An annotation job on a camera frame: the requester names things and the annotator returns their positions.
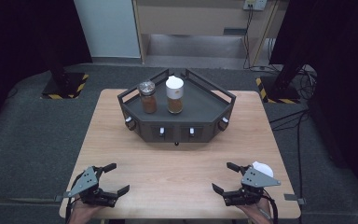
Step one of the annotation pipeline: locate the white wall outlet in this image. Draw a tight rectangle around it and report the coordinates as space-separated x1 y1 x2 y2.
242 0 269 12

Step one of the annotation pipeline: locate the tangled black cable bundle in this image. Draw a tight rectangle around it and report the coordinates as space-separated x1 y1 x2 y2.
295 64 319 101

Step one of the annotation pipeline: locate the grey tape piece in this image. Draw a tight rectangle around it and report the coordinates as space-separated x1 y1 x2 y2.
283 193 308 205

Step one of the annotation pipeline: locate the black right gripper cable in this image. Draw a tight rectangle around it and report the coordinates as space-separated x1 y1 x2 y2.
262 189 280 224

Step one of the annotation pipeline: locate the white panel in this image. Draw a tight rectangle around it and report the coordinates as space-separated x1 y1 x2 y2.
73 0 142 59

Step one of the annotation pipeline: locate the black cable on floor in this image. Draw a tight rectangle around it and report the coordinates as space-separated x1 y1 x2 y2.
268 108 310 200

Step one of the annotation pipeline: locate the white-lidded spice jar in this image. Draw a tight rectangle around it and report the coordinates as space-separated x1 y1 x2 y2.
165 75 185 115
251 161 275 179

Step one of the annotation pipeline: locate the black cable from outlet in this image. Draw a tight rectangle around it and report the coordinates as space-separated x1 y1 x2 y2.
242 5 256 70

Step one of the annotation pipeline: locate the dark curtain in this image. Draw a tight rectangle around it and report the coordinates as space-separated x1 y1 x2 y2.
0 0 93 139
269 0 358 195

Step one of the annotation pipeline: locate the person's right hand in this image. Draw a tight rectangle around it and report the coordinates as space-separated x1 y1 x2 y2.
236 198 274 224

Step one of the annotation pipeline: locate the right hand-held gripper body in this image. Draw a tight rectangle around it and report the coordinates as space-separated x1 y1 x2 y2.
222 166 282 207

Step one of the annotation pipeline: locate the silver-lidded spice jar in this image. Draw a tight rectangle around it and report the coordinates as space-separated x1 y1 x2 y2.
137 80 158 115

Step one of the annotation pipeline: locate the black corner shelf rack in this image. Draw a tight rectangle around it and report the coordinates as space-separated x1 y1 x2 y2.
117 68 237 147

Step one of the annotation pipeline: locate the person's left hand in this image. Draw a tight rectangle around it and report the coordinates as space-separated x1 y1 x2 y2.
66 200 107 224

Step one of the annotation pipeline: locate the black stand with hazard tape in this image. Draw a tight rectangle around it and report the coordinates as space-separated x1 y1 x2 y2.
40 59 90 101
255 63 302 105

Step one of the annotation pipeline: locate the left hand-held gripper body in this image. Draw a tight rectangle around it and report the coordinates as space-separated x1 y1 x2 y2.
62 166 119 209

